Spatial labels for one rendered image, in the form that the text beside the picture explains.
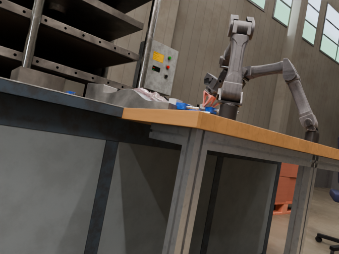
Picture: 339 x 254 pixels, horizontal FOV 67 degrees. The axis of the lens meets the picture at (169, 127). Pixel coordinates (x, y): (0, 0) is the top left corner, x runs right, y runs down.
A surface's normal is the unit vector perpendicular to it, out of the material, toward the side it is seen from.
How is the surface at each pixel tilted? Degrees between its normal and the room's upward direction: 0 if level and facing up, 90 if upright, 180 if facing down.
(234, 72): 81
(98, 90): 90
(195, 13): 90
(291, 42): 90
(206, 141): 90
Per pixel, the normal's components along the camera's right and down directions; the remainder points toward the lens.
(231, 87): -0.06, -0.20
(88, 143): 0.63, 0.09
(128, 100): -0.54, -0.13
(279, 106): -0.81, -0.17
